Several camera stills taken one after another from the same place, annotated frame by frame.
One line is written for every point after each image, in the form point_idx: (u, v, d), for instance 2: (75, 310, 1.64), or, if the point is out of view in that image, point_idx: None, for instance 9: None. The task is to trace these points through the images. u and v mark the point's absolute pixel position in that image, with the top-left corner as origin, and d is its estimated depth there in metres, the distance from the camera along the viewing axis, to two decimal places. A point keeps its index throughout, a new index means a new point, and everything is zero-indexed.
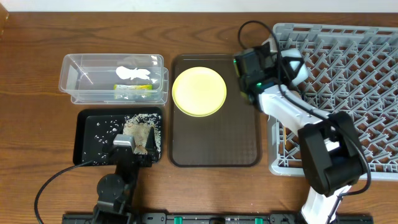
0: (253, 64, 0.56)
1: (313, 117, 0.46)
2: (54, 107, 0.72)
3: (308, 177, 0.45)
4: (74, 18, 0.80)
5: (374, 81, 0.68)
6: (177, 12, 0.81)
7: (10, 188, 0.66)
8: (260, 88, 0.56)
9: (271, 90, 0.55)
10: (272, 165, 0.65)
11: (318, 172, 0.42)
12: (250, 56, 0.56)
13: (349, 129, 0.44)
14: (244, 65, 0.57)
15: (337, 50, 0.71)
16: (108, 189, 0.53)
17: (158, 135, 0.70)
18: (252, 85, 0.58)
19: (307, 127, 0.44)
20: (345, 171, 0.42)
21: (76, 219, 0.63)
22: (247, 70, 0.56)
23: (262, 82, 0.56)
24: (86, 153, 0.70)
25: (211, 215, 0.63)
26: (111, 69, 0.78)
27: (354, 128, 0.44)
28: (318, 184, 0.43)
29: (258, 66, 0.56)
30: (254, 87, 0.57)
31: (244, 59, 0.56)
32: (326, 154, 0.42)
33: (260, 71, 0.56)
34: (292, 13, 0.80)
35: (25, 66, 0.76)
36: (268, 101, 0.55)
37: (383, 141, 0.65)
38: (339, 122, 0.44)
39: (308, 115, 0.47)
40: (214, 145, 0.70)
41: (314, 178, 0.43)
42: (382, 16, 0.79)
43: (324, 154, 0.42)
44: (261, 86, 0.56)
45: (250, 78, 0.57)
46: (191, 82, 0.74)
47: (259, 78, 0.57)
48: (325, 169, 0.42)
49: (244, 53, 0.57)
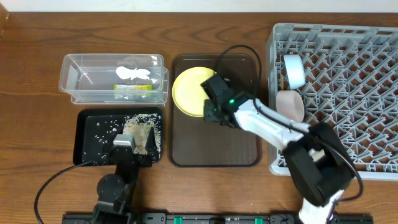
0: (220, 85, 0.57)
1: (294, 133, 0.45)
2: (54, 107, 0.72)
3: (302, 192, 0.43)
4: (74, 18, 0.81)
5: (374, 81, 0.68)
6: (177, 12, 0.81)
7: (10, 188, 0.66)
8: (234, 104, 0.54)
9: (245, 106, 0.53)
10: (272, 165, 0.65)
11: (308, 186, 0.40)
12: (216, 78, 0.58)
13: (330, 137, 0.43)
14: (211, 88, 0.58)
15: (337, 50, 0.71)
16: (108, 189, 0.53)
17: (158, 135, 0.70)
18: (224, 104, 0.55)
19: (290, 145, 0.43)
20: (336, 180, 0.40)
21: (76, 219, 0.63)
22: (215, 91, 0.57)
23: (236, 99, 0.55)
24: (86, 153, 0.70)
25: (211, 215, 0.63)
26: (111, 69, 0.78)
27: (335, 135, 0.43)
28: (313, 198, 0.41)
29: (225, 86, 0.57)
30: (227, 106, 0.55)
31: (210, 84, 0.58)
32: (314, 167, 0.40)
33: (228, 91, 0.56)
34: (291, 13, 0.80)
35: (25, 66, 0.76)
36: (243, 117, 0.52)
37: (383, 141, 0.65)
38: (319, 132, 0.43)
39: (288, 130, 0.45)
40: (213, 145, 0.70)
41: (307, 192, 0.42)
42: (382, 16, 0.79)
43: (313, 169, 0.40)
44: (235, 103, 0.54)
45: (221, 98, 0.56)
46: (189, 83, 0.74)
47: (231, 96, 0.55)
48: (316, 183, 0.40)
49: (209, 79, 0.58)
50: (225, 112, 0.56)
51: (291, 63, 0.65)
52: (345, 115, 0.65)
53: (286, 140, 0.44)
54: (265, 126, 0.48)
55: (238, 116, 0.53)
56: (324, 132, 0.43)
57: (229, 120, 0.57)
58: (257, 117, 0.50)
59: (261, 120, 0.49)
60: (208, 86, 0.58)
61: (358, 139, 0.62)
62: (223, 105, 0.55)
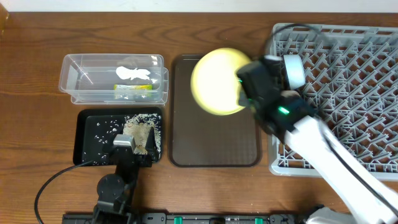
0: (263, 78, 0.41)
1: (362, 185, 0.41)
2: (54, 107, 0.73)
3: None
4: (74, 18, 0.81)
5: (374, 81, 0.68)
6: (177, 12, 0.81)
7: (10, 188, 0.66)
8: (289, 116, 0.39)
9: (311, 126, 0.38)
10: (272, 165, 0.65)
11: None
12: (260, 70, 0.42)
13: None
14: (250, 83, 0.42)
15: (337, 50, 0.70)
16: (108, 189, 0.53)
17: (158, 135, 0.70)
18: (275, 111, 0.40)
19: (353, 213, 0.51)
20: None
21: (76, 219, 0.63)
22: (257, 86, 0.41)
23: (291, 106, 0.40)
24: (86, 153, 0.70)
25: (211, 215, 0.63)
26: (111, 69, 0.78)
27: None
28: None
29: (270, 78, 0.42)
30: (279, 113, 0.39)
31: (251, 76, 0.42)
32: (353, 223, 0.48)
33: (275, 91, 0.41)
34: (291, 13, 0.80)
35: (25, 67, 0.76)
36: (307, 145, 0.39)
37: (383, 141, 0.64)
38: None
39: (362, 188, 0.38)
40: (214, 145, 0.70)
41: None
42: (382, 15, 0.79)
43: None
44: (292, 115, 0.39)
45: (267, 97, 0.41)
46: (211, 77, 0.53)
47: (280, 102, 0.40)
48: None
49: (250, 69, 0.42)
50: (269, 122, 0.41)
51: (291, 63, 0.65)
52: (344, 115, 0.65)
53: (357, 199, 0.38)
54: (341, 179, 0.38)
55: (294, 136, 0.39)
56: None
57: (275, 134, 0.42)
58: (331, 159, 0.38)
59: (333, 163, 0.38)
60: (246, 79, 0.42)
61: (358, 139, 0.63)
62: (269, 112, 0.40)
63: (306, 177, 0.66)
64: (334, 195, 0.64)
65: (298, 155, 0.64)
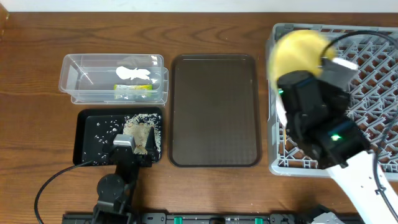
0: (312, 99, 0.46)
1: None
2: (54, 107, 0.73)
3: None
4: (74, 18, 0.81)
5: (374, 81, 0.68)
6: (177, 12, 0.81)
7: (10, 188, 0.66)
8: (340, 144, 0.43)
9: (361, 159, 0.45)
10: (272, 165, 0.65)
11: None
12: (311, 93, 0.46)
13: None
14: (299, 101, 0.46)
15: (337, 50, 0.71)
16: (108, 189, 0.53)
17: (158, 135, 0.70)
18: (324, 134, 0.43)
19: None
20: None
21: (76, 219, 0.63)
22: (305, 106, 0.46)
23: (340, 131, 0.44)
24: (86, 153, 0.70)
25: (211, 215, 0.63)
26: (111, 69, 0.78)
27: None
28: None
29: (317, 99, 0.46)
30: (329, 137, 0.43)
31: (300, 96, 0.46)
32: None
33: (324, 115, 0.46)
34: (291, 13, 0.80)
35: (25, 67, 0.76)
36: (356, 181, 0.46)
37: (383, 141, 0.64)
38: None
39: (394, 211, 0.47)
40: (214, 145, 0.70)
41: None
42: (382, 15, 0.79)
43: None
44: (342, 142, 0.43)
45: (311, 117, 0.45)
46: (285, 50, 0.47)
47: (331, 128, 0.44)
48: None
49: (301, 88, 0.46)
50: (316, 145, 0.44)
51: None
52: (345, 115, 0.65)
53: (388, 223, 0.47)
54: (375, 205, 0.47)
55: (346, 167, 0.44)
56: None
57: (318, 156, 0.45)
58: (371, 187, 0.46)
59: (374, 199, 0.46)
60: (295, 96, 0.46)
61: None
62: (316, 134, 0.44)
63: (307, 177, 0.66)
64: (334, 195, 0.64)
65: (298, 155, 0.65)
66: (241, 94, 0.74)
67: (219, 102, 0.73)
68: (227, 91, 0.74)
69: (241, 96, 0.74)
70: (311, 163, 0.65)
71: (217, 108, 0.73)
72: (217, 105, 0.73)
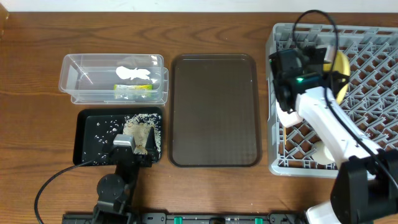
0: (291, 59, 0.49)
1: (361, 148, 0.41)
2: (53, 107, 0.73)
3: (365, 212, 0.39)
4: (74, 18, 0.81)
5: (374, 81, 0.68)
6: (177, 12, 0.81)
7: (10, 188, 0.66)
8: (301, 85, 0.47)
9: (316, 91, 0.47)
10: (272, 165, 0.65)
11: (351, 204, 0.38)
12: (290, 53, 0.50)
13: (395, 170, 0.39)
14: (279, 61, 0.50)
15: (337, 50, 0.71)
16: (108, 189, 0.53)
17: (158, 135, 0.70)
18: (292, 78, 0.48)
19: (349, 163, 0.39)
20: (377, 206, 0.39)
21: (76, 219, 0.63)
22: (283, 65, 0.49)
23: (306, 78, 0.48)
24: (86, 153, 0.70)
25: (211, 215, 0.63)
26: (111, 69, 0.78)
27: None
28: (346, 218, 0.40)
29: (295, 62, 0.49)
30: (295, 79, 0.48)
31: (282, 56, 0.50)
32: (364, 190, 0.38)
33: (298, 68, 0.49)
34: (291, 14, 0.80)
35: (25, 66, 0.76)
36: (309, 104, 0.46)
37: (383, 141, 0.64)
38: (387, 162, 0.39)
39: (356, 144, 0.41)
40: (214, 145, 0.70)
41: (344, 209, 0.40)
42: (382, 16, 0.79)
43: (362, 189, 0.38)
44: (303, 84, 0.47)
45: (289, 70, 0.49)
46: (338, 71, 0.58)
47: (298, 74, 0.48)
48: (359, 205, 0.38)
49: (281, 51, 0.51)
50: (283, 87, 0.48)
51: None
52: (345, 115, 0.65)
53: (352, 150, 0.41)
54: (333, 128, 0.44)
55: (303, 99, 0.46)
56: (392, 161, 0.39)
57: (286, 100, 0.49)
58: (326, 112, 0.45)
59: (326, 117, 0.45)
60: (277, 58, 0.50)
61: None
62: (286, 78, 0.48)
63: (307, 177, 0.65)
64: None
65: (298, 155, 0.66)
66: (240, 94, 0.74)
67: (218, 102, 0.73)
68: (227, 91, 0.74)
69: (241, 96, 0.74)
70: (311, 163, 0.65)
71: (217, 108, 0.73)
72: (217, 105, 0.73)
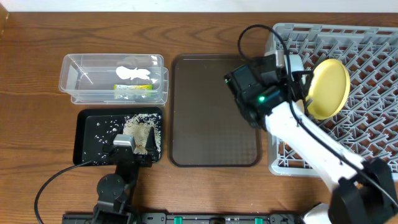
0: (247, 78, 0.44)
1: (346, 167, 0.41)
2: (53, 107, 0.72)
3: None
4: (74, 18, 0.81)
5: (374, 81, 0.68)
6: (177, 12, 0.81)
7: (10, 188, 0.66)
8: (265, 104, 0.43)
9: (282, 106, 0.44)
10: (272, 165, 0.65)
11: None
12: (244, 69, 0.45)
13: (383, 180, 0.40)
14: (235, 81, 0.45)
15: (337, 50, 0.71)
16: (108, 189, 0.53)
17: (158, 135, 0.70)
18: (254, 99, 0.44)
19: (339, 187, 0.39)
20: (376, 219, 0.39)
21: (76, 219, 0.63)
22: (241, 85, 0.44)
23: (268, 95, 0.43)
24: (86, 153, 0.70)
25: (211, 215, 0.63)
26: (111, 69, 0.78)
27: (388, 178, 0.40)
28: None
29: (252, 79, 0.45)
30: (258, 101, 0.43)
31: (236, 77, 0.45)
32: (359, 208, 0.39)
33: (256, 84, 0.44)
34: (291, 13, 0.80)
35: (24, 66, 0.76)
36: (278, 127, 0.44)
37: (383, 141, 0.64)
38: (374, 172, 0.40)
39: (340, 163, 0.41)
40: (213, 145, 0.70)
41: None
42: (382, 16, 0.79)
43: (358, 208, 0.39)
44: (268, 102, 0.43)
45: (249, 90, 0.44)
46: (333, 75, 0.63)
47: (259, 93, 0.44)
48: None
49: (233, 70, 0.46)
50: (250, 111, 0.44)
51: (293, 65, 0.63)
52: (344, 115, 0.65)
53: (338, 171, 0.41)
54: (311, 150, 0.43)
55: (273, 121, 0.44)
56: (377, 170, 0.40)
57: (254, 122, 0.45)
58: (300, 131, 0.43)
59: (303, 137, 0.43)
60: (232, 79, 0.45)
61: (358, 139, 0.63)
62: (250, 101, 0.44)
63: (307, 177, 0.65)
64: None
65: (298, 155, 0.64)
66: None
67: (218, 102, 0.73)
68: (227, 91, 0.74)
69: None
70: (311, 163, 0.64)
71: (217, 108, 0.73)
72: (217, 105, 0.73)
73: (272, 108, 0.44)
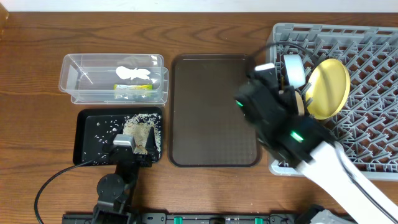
0: (265, 103, 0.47)
1: None
2: (53, 107, 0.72)
3: None
4: (73, 18, 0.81)
5: (374, 81, 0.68)
6: (177, 12, 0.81)
7: (10, 188, 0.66)
8: (302, 142, 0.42)
9: (326, 152, 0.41)
10: (272, 165, 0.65)
11: None
12: (260, 93, 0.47)
13: None
14: (256, 107, 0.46)
15: (337, 49, 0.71)
16: (108, 190, 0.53)
17: (158, 135, 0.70)
18: (285, 135, 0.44)
19: None
20: None
21: (76, 219, 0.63)
22: (262, 110, 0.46)
23: (302, 132, 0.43)
24: (86, 152, 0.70)
25: (211, 215, 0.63)
26: (111, 69, 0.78)
27: None
28: None
29: (274, 105, 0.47)
30: (290, 137, 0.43)
31: (255, 102, 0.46)
32: None
33: (279, 113, 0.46)
34: (291, 13, 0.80)
35: (25, 66, 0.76)
36: (321, 175, 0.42)
37: (383, 141, 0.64)
38: None
39: None
40: (213, 145, 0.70)
41: None
42: (382, 15, 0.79)
43: None
44: (303, 140, 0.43)
45: (272, 121, 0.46)
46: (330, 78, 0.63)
47: (290, 127, 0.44)
48: None
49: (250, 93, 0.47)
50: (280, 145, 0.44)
51: (292, 63, 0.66)
52: (344, 115, 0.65)
53: None
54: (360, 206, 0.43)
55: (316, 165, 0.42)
56: None
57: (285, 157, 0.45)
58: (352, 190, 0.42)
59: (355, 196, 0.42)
60: (250, 103, 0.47)
61: (358, 139, 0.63)
62: (276, 135, 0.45)
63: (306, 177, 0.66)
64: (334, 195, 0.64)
65: None
66: None
67: (218, 102, 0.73)
68: (227, 91, 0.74)
69: None
70: None
71: (217, 108, 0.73)
72: (217, 105, 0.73)
73: (310, 149, 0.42)
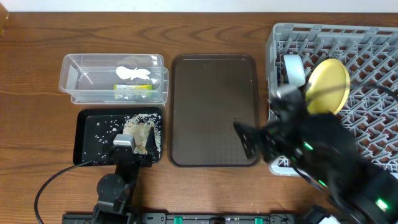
0: (351, 158, 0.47)
1: None
2: (53, 107, 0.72)
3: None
4: (74, 18, 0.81)
5: (374, 81, 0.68)
6: (177, 12, 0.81)
7: (10, 188, 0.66)
8: (387, 211, 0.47)
9: None
10: (272, 165, 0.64)
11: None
12: (347, 149, 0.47)
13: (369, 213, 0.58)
14: (340, 163, 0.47)
15: (337, 50, 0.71)
16: (108, 190, 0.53)
17: (158, 135, 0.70)
18: (364, 198, 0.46)
19: None
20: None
21: (76, 219, 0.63)
22: (345, 167, 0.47)
23: (385, 197, 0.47)
24: (86, 152, 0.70)
25: (211, 215, 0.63)
26: (111, 69, 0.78)
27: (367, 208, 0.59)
28: None
29: (360, 165, 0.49)
30: (375, 205, 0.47)
31: (342, 157, 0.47)
32: None
33: (359, 173, 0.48)
34: (291, 13, 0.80)
35: (25, 66, 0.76)
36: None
37: (383, 141, 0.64)
38: None
39: None
40: (214, 145, 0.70)
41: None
42: (382, 15, 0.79)
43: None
44: (388, 209, 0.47)
45: (346, 178, 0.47)
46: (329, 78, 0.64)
47: (374, 191, 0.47)
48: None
49: (339, 147, 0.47)
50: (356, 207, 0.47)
51: (291, 63, 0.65)
52: (344, 115, 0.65)
53: None
54: None
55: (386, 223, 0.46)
56: None
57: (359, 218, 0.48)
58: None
59: None
60: (336, 157, 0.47)
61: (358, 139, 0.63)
62: (352, 197, 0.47)
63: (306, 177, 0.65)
64: None
65: None
66: (240, 93, 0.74)
67: (217, 102, 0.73)
68: (227, 91, 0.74)
69: (241, 96, 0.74)
70: None
71: (218, 109, 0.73)
72: (217, 105, 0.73)
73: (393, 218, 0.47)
